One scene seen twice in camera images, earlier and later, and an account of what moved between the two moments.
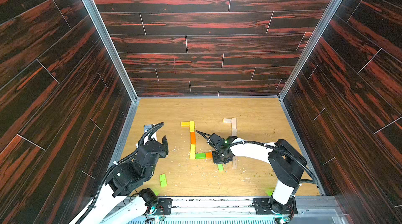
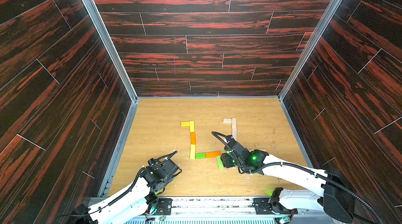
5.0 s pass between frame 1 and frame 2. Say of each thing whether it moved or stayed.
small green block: stayed
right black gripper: moved
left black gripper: moved
